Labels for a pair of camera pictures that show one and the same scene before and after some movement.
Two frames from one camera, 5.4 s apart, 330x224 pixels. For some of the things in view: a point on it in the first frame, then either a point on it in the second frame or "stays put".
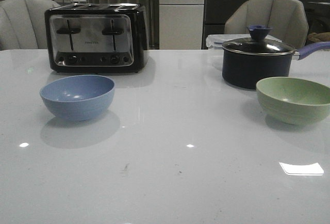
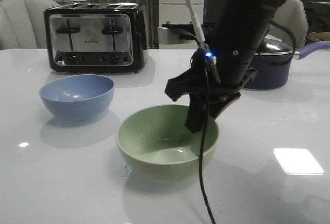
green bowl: [293, 101] to [155, 144]
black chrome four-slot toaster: [97, 38] stays put
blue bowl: [79, 97] stays put
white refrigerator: [181, 4] stays put
